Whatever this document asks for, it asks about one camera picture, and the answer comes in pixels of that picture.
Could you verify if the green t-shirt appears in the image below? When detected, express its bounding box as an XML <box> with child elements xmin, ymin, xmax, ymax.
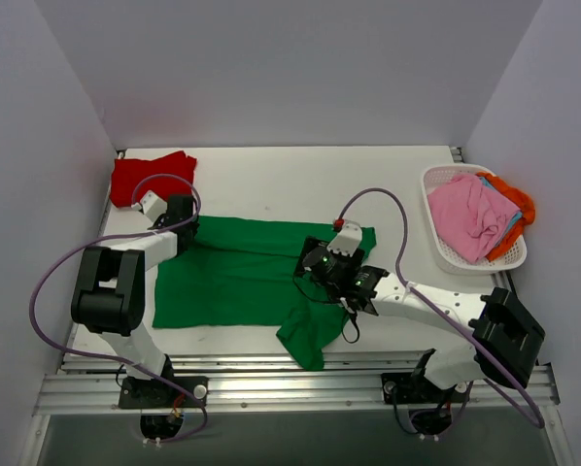
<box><xmin>153</xmin><ymin>216</ymin><xmax>348</xmax><ymax>371</ymax></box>

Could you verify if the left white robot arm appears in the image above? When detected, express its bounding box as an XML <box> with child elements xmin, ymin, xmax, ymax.
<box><xmin>71</xmin><ymin>191</ymin><xmax>199</xmax><ymax>407</ymax></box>

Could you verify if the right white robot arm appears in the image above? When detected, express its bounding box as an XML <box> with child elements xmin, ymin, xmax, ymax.
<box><xmin>294</xmin><ymin>237</ymin><xmax>545</xmax><ymax>401</ymax></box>

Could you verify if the folded red t-shirt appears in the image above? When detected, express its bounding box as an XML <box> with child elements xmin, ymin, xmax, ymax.
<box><xmin>109</xmin><ymin>150</ymin><xmax>197</xmax><ymax>208</ymax></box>

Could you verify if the white plastic laundry basket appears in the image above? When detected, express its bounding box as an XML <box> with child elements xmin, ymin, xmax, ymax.
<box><xmin>420</xmin><ymin>163</ymin><xmax>528</xmax><ymax>276</ymax></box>

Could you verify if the pink t-shirt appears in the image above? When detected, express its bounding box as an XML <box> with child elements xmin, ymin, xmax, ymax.
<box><xmin>427</xmin><ymin>173</ymin><xmax>519</xmax><ymax>264</ymax></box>

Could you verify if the light blue t-shirt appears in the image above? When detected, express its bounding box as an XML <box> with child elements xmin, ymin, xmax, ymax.
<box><xmin>480</xmin><ymin>177</ymin><xmax>522</xmax><ymax>246</ymax></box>

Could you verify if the orange t-shirt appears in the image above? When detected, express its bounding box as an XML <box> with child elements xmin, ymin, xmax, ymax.
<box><xmin>476</xmin><ymin>172</ymin><xmax>536</xmax><ymax>262</ymax></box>

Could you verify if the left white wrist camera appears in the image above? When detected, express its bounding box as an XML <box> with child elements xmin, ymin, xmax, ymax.
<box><xmin>131</xmin><ymin>190</ymin><xmax>167</xmax><ymax>222</ymax></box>

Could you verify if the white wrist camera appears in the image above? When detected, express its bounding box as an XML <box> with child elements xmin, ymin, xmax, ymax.
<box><xmin>326</xmin><ymin>218</ymin><xmax>362</xmax><ymax>257</ymax></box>
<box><xmin>131</xmin><ymin>190</ymin><xmax>167</xmax><ymax>222</ymax></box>

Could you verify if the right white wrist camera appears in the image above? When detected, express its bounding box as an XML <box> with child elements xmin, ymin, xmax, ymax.
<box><xmin>326</xmin><ymin>218</ymin><xmax>362</xmax><ymax>257</ymax></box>

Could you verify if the aluminium rail frame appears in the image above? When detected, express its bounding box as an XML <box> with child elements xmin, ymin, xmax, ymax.
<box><xmin>31</xmin><ymin>145</ymin><xmax>562</xmax><ymax>417</ymax></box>

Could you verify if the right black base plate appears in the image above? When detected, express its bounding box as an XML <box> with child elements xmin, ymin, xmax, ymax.
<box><xmin>381</xmin><ymin>372</ymin><xmax>464</xmax><ymax>405</ymax></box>

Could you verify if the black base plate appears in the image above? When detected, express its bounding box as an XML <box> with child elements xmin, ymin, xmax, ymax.
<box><xmin>381</xmin><ymin>372</ymin><xmax>464</xmax><ymax>405</ymax></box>
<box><xmin>118</xmin><ymin>376</ymin><xmax>209</xmax><ymax>410</ymax></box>

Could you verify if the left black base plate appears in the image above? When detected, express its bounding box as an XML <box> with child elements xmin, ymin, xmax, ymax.
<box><xmin>118</xmin><ymin>376</ymin><xmax>209</xmax><ymax>410</ymax></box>

